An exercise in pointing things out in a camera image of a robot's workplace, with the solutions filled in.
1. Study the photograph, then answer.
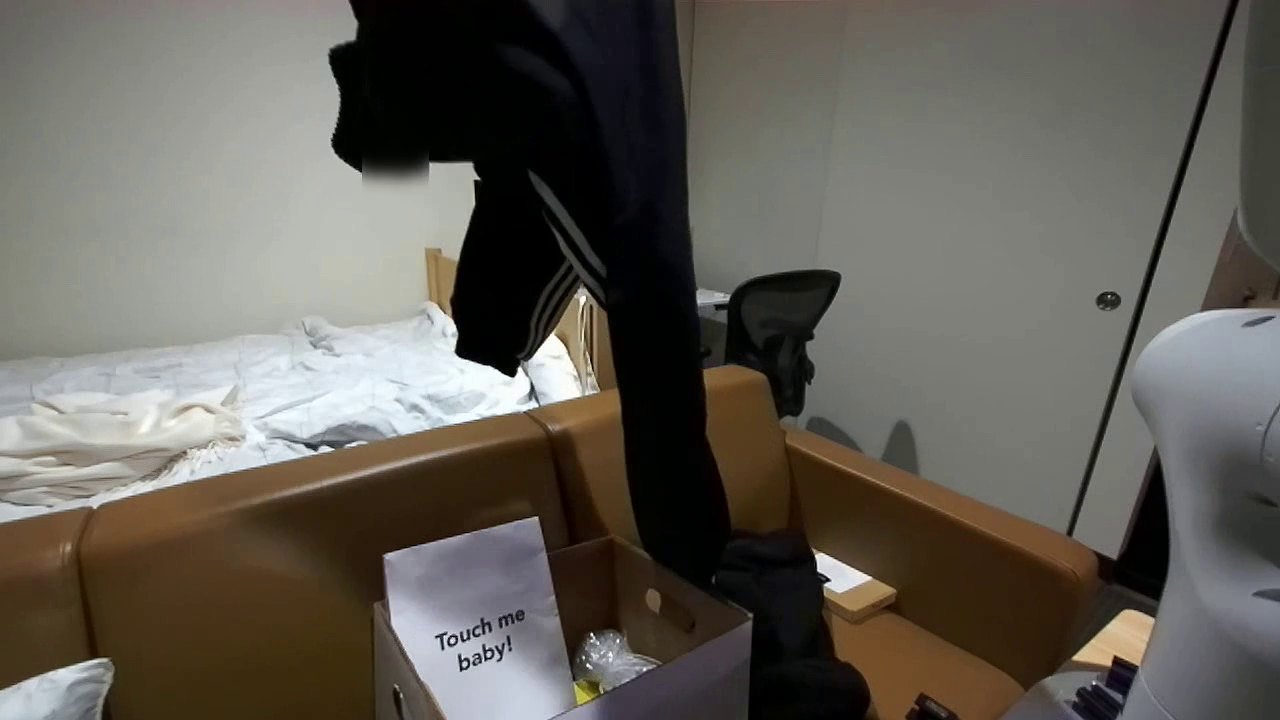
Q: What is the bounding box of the black mesh office chair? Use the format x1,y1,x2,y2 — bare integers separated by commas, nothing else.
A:
715,268,849,419

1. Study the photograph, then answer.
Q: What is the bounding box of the light wooden board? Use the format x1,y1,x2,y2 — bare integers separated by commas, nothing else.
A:
813,548,901,630

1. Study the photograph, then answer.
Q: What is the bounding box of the white paper sign with writing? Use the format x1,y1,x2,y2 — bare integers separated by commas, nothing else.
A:
380,517,575,720

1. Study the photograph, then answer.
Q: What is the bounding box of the white cushion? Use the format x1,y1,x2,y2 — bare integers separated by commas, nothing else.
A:
0,657,116,720

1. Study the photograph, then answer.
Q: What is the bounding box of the bed with white sheets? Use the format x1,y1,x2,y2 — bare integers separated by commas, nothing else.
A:
0,300,592,530

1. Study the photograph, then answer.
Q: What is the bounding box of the brown leather sofa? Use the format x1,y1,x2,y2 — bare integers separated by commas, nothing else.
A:
0,359,1105,720

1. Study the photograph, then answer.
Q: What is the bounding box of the white desk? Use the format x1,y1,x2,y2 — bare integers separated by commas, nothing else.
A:
693,283,734,363

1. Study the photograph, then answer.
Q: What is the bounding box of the clear plastic bag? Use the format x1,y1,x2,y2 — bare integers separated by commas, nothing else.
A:
571,630,663,710

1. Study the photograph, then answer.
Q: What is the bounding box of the dark blue jacket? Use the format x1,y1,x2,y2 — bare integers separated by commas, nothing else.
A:
328,0,877,720

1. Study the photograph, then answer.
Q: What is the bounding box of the white door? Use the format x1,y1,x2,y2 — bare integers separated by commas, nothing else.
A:
813,0,1234,536

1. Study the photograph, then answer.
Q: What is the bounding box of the small white paper sheet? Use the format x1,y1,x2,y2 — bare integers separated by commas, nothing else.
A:
813,548,877,596

